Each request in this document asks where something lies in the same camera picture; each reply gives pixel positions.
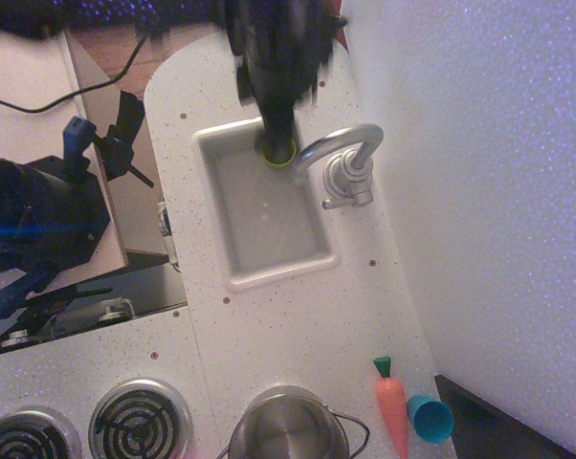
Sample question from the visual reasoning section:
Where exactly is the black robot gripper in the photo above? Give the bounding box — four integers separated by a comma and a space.
223, 1, 339, 147

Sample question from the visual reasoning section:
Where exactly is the silver toy faucet spout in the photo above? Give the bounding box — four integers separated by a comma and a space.
290, 123, 384, 181

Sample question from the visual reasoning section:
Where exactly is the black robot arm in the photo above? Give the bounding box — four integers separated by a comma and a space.
0, 1, 347, 164

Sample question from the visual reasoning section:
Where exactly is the silver faucet base with lever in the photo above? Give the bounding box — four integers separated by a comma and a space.
321, 147, 373, 210

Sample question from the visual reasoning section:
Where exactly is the green plastic cup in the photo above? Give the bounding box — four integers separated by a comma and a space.
260, 140, 297, 169

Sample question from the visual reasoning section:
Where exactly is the grey toy sink basin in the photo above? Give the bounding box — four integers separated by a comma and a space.
191, 118, 341, 291

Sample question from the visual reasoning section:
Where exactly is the black clamp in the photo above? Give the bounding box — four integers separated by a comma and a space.
93, 91, 155, 188

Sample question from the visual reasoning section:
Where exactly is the blue clamp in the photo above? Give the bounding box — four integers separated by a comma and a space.
62, 116, 97, 182

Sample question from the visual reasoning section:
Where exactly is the white toy kitchen counter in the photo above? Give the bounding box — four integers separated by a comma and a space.
0, 33, 436, 458

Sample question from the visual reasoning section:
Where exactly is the black and blue equipment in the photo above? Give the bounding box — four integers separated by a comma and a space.
0, 155, 110, 320

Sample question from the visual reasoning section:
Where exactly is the orange toy carrot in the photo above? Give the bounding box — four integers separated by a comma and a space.
373, 356, 409, 459

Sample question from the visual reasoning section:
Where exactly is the stainless steel pot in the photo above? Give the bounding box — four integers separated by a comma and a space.
218, 385, 370, 459

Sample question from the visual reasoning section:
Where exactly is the right toy stove burner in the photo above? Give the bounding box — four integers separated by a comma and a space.
88, 378, 193, 459

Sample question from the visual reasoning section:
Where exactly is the toy stove burner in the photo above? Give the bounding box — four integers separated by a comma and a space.
88, 378, 193, 459
0, 406, 82, 458

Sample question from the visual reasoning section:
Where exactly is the teal plastic cup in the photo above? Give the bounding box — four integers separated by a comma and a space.
407, 395, 454, 444

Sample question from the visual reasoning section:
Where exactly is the left toy stove burner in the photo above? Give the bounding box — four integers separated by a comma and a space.
0, 406, 82, 458

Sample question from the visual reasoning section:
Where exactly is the thin black cable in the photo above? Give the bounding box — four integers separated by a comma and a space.
0, 28, 150, 115

